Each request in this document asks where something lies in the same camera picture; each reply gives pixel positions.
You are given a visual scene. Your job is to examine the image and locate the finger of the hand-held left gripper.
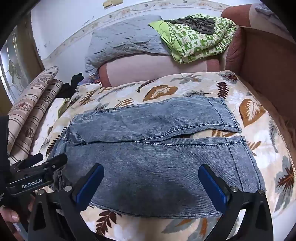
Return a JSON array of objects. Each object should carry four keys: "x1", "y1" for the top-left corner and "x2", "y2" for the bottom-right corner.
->
[
  {"x1": 43, "y1": 153, "x2": 68, "y2": 173},
  {"x1": 17, "y1": 153, "x2": 43, "y2": 168}
]

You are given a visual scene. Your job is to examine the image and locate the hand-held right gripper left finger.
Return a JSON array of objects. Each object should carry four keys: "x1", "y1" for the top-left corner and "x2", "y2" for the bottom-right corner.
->
[{"x1": 28, "y1": 163, "x2": 104, "y2": 241}]

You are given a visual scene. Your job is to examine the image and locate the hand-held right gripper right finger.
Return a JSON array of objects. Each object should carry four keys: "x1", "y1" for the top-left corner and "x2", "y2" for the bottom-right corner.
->
[{"x1": 198, "y1": 164, "x2": 274, "y2": 241}]

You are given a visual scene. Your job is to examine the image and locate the blue denim pants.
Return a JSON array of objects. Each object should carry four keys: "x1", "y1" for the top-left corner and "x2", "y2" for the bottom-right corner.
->
[{"x1": 47, "y1": 96, "x2": 265, "y2": 218}]

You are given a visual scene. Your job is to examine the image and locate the person's left hand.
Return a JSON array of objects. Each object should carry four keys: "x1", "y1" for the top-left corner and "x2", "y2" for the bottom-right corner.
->
[{"x1": 0, "y1": 202, "x2": 34, "y2": 241}]

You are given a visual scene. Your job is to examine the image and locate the cream floral bedsheet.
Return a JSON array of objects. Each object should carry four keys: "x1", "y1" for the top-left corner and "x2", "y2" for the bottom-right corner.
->
[{"x1": 35, "y1": 97, "x2": 78, "y2": 158}]

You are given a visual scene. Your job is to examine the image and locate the black cloth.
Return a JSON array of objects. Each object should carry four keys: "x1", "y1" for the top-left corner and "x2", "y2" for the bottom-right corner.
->
[{"x1": 55, "y1": 72, "x2": 84, "y2": 99}]

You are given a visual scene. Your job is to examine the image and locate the colourful patterned cloth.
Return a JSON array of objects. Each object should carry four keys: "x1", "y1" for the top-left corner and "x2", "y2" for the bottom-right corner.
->
[{"x1": 79, "y1": 72, "x2": 102, "y2": 87}]

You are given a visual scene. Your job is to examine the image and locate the wooden door with glass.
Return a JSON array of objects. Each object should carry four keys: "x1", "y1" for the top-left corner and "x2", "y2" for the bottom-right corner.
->
[{"x1": 0, "y1": 23, "x2": 44, "y2": 112}]

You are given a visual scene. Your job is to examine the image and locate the leaf print blanket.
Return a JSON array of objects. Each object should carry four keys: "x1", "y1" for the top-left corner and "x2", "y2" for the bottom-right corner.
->
[{"x1": 30, "y1": 71, "x2": 294, "y2": 234}]

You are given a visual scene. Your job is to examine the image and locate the pink sofa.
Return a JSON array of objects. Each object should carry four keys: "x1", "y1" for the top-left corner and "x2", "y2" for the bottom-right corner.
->
[{"x1": 98, "y1": 3, "x2": 257, "y2": 88}]

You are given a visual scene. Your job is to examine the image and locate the grey quilted blanket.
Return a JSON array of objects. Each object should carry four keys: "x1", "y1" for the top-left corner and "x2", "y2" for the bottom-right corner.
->
[{"x1": 84, "y1": 14, "x2": 171, "y2": 73}]

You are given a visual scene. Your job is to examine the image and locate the green patterned quilt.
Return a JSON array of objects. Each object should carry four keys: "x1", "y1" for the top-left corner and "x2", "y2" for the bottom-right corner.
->
[{"x1": 148, "y1": 13, "x2": 237, "y2": 64}]

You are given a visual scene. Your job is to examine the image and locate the dark grey garment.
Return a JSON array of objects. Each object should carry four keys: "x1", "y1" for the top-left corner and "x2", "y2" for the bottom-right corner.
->
[{"x1": 165, "y1": 14, "x2": 216, "y2": 36}]

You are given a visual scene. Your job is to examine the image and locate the grey cloth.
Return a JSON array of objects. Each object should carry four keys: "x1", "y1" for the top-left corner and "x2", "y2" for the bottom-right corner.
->
[{"x1": 254, "y1": 2, "x2": 281, "y2": 26}]

